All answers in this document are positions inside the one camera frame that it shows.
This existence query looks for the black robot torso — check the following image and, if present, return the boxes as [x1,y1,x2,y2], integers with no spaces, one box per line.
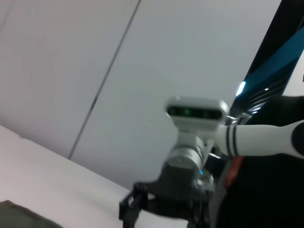
[215,95,304,228]

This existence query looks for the red strap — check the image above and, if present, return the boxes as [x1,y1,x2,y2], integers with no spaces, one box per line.
[224,155,245,189]

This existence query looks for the dark green FREE T-shirt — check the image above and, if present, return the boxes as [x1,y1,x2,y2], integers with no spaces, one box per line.
[0,199,63,228]

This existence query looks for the black panel with teal stripe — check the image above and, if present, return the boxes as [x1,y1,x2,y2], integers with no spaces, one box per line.
[231,0,304,114]

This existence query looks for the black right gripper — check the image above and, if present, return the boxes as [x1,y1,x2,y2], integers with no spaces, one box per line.
[118,163,217,228]

